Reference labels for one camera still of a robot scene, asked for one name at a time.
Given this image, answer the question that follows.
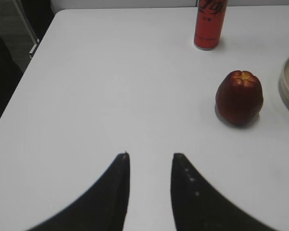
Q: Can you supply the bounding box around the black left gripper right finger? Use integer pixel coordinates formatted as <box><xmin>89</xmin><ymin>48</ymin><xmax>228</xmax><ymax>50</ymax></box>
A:
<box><xmin>171</xmin><ymin>153</ymin><xmax>271</xmax><ymax>231</ymax></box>

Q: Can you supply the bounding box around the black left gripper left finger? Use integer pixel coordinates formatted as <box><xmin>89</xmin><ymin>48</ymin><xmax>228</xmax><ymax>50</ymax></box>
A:
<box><xmin>32</xmin><ymin>153</ymin><xmax>130</xmax><ymax>231</ymax></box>

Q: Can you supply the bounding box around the dark red apple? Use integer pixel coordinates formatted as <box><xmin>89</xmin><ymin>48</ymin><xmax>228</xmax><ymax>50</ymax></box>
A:
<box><xmin>215</xmin><ymin>70</ymin><xmax>263</xmax><ymax>126</ymax></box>

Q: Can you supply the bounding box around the red soda can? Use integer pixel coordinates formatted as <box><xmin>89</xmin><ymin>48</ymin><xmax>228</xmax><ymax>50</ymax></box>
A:
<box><xmin>194</xmin><ymin>0</ymin><xmax>228</xmax><ymax>50</ymax></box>

